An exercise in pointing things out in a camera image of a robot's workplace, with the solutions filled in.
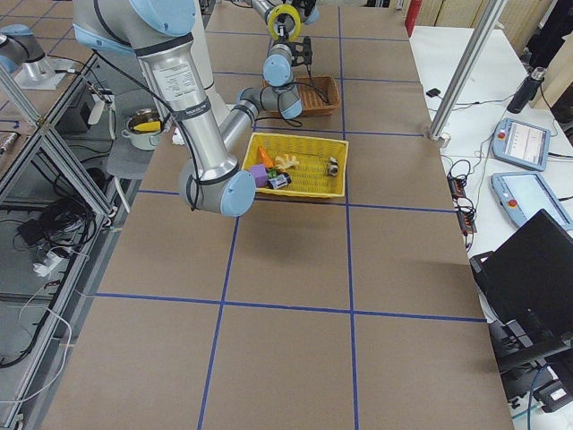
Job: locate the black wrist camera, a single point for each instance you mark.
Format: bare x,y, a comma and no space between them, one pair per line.
301,52

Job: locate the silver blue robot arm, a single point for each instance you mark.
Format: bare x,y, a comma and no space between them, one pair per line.
168,40

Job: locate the small black white toy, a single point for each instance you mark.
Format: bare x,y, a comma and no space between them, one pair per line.
332,167

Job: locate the upper teach pendant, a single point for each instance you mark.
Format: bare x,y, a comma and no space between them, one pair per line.
521,144

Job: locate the purple foam block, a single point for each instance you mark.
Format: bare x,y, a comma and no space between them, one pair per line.
260,175

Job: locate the lower teach pendant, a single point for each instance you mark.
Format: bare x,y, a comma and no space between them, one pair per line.
522,194

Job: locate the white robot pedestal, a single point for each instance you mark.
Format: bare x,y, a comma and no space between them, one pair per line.
201,57

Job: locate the small dark labelled jar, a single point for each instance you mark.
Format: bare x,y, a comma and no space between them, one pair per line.
279,181

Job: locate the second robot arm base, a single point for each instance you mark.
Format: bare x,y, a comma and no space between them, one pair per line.
20,49

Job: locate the white pot with corn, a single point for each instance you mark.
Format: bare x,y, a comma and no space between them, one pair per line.
143,128

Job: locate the black laptop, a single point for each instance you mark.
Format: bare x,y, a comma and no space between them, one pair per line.
528,280

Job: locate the orange toy carrot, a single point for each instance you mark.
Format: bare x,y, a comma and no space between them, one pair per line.
265,158

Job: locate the aluminium frame post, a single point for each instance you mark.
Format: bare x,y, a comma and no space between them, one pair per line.
466,64

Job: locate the yellow tape roll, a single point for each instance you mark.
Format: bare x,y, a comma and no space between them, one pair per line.
284,22

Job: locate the yellow woven basket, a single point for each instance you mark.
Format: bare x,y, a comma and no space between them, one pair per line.
299,166

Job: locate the black water bottle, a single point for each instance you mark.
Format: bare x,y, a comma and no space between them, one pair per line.
527,90

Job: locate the brown wicker basket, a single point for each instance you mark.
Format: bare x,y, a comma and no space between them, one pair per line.
300,96

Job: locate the teach pendant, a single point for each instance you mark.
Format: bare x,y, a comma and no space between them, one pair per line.
521,144
522,194

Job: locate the toy croissant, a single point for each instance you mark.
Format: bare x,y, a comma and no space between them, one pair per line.
286,161

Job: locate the black power strip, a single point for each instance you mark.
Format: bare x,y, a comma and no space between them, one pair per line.
463,206

